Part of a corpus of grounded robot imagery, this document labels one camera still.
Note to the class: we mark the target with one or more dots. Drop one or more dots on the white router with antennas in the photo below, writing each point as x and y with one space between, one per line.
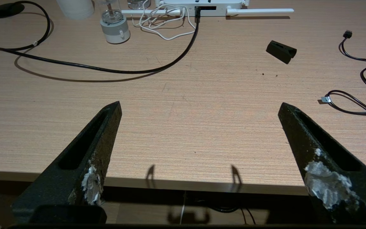
208 6

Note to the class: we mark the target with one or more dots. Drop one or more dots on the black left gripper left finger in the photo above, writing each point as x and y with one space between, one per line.
59 190

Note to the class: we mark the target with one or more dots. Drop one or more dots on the small black clip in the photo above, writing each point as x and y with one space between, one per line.
281 51

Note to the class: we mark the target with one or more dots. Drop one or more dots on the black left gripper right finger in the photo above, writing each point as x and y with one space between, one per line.
354 197

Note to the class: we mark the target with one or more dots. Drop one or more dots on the small lamp white shade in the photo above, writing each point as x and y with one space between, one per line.
114 30

